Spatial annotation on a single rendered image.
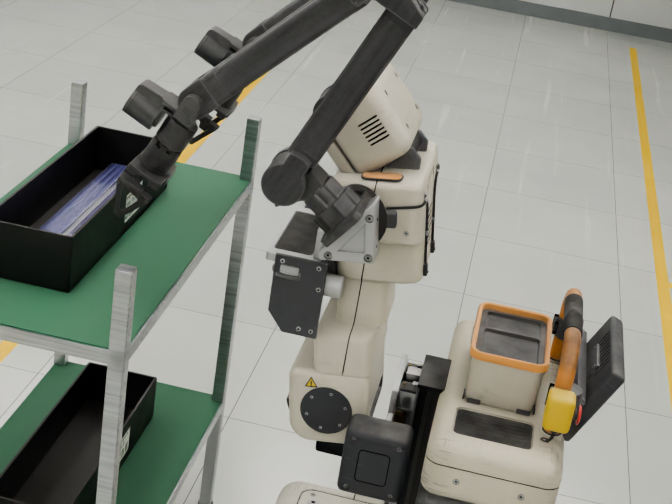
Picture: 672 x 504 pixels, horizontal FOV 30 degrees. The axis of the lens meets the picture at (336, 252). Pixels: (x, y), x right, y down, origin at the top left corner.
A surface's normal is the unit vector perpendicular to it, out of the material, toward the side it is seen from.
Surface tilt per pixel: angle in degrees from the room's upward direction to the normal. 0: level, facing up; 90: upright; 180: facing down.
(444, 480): 90
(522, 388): 92
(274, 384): 0
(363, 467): 90
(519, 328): 0
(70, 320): 0
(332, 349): 90
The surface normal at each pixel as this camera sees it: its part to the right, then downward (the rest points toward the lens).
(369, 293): -0.19, 0.38
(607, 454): 0.15, -0.90
